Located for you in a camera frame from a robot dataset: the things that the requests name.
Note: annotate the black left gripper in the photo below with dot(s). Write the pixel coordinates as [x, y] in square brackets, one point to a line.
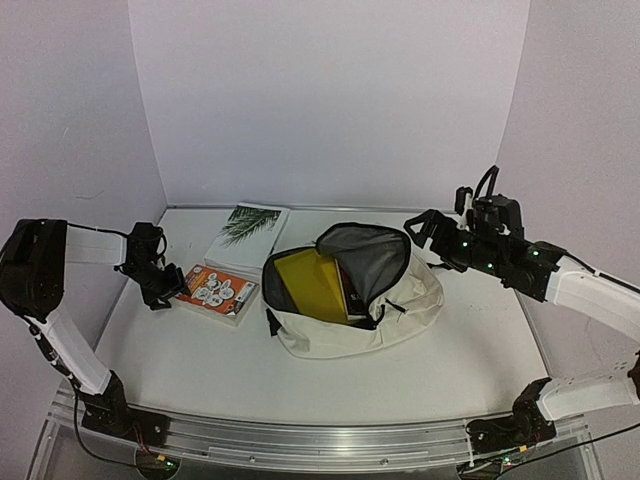
[175, 283]

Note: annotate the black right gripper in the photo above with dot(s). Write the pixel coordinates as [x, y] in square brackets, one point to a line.
[439, 235]

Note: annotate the beige canvas student bag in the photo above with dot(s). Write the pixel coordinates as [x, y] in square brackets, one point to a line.
[358, 289]

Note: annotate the dark Three Days book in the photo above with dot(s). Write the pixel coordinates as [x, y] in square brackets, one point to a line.
[354, 305]

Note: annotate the yellow hardcover book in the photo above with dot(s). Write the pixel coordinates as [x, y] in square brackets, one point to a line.
[312, 281]

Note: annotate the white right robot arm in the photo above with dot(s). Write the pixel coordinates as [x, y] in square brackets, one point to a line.
[600, 297]

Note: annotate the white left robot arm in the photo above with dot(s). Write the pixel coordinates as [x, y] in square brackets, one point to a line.
[33, 265]

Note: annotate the white Singularity book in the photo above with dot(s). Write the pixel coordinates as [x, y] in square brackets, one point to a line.
[247, 239]

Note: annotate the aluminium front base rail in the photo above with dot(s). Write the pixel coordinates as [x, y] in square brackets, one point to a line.
[308, 448]

